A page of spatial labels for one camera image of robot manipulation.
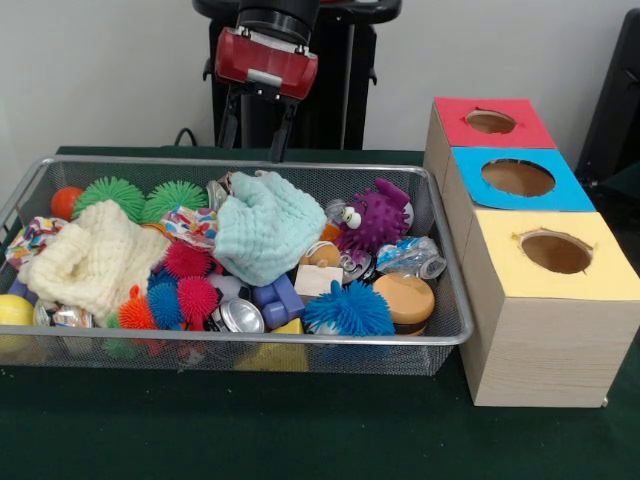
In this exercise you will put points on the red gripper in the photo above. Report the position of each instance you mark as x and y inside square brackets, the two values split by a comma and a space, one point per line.
[265, 65]

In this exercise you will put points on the mint green waffle cloth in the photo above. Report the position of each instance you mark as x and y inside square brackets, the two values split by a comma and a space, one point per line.
[265, 225]

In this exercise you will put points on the white cloth with colourful dots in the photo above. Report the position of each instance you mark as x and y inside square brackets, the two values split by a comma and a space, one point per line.
[192, 225]

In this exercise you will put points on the wooden box with three holes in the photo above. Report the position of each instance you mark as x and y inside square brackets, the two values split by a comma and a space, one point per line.
[550, 350]

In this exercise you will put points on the purple spiky monster toy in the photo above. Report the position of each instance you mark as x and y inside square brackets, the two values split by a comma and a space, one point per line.
[380, 215]

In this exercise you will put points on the purple toy building block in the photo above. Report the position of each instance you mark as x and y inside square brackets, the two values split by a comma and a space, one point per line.
[282, 305]

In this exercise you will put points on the crushed clear plastic bottle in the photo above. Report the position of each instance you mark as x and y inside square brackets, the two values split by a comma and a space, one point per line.
[410, 255]

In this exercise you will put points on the blue spiky rubber ball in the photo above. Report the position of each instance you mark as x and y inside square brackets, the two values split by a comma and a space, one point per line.
[352, 310]

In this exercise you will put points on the orange smooth ball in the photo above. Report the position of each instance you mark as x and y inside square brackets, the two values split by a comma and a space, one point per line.
[65, 202]

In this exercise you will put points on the cream waffle cloth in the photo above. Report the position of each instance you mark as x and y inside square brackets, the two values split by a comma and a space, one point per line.
[90, 260]

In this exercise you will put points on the tan toy burger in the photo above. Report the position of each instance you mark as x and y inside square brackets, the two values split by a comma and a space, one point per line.
[405, 300]

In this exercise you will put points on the yellow smooth ball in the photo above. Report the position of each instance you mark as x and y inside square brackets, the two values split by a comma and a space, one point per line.
[15, 310]

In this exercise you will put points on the black chair back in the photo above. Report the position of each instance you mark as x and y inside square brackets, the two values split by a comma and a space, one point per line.
[620, 100]

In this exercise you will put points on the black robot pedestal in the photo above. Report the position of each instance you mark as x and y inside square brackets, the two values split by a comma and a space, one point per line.
[330, 125]

